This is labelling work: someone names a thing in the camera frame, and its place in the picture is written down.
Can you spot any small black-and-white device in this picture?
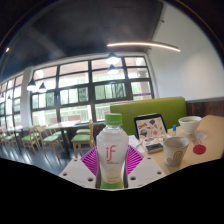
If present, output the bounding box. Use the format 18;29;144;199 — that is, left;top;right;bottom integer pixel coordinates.
145;142;164;154

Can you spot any beige patterned ceramic cup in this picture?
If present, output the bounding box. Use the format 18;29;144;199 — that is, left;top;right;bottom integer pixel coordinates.
162;136;190;168

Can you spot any clear green-capped drink bottle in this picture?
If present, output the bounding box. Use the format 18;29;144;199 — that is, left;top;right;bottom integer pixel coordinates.
95;113;130;190

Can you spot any white paper sheet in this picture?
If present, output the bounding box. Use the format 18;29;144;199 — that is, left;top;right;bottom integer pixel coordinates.
128;134;148;153

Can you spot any sticker-covered black tablet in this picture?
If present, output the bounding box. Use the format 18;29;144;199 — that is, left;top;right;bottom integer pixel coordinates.
133;113;168;140

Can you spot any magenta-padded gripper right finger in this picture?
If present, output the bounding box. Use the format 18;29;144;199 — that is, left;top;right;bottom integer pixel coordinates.
124;144;167;190

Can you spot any curved linear ceiling light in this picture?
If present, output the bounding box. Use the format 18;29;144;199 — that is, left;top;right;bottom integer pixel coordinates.
106;41;182;53

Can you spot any green upholstered bench backrest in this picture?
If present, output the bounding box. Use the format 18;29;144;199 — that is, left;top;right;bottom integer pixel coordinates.
109;96;188;136

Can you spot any large dark-framed grid window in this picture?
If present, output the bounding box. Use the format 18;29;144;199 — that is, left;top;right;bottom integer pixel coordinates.
0;55;154;129

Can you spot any group of pendant ceiling lamps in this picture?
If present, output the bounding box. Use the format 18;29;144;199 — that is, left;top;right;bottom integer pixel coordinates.
0;51;122;103

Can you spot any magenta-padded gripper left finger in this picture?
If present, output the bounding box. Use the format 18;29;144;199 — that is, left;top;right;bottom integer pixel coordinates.
59;145;101;190

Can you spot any group of green-seated wooden chairs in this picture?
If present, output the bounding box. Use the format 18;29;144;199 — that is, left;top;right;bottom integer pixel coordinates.
0;119;96;159

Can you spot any white ceramic bowl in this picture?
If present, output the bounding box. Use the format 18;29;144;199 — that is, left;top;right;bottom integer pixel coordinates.
177;115;203;136

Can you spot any flat round red coaster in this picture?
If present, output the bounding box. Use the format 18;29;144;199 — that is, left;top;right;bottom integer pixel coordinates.
192;143;207;156

